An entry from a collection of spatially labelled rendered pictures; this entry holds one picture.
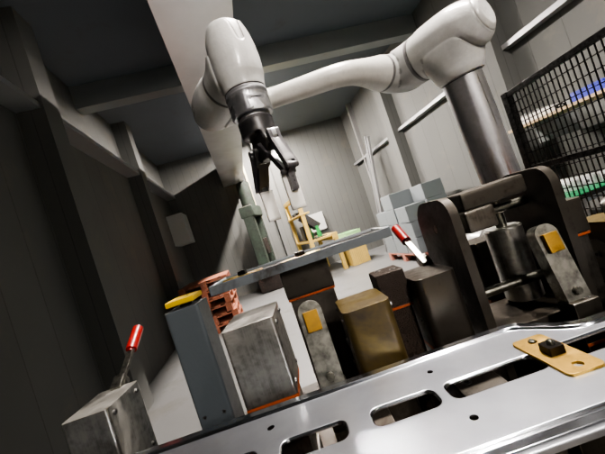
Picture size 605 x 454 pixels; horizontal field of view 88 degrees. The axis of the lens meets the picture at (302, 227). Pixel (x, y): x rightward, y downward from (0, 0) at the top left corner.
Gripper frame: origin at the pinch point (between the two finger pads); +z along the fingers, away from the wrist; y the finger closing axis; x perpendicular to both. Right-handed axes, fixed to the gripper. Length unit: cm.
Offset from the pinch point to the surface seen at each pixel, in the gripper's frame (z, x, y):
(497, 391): 26.5, -1.7, 38.2
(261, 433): 26.5, -21.8, 21.5
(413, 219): 49, 386, -345
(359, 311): 18.9, -3.8, 21.8
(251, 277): 10.8, -11.7, 1.4
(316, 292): 18.0, -0.6, 3.3
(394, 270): 16.7, 7.3, 18.6
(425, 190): 8, 424, -335
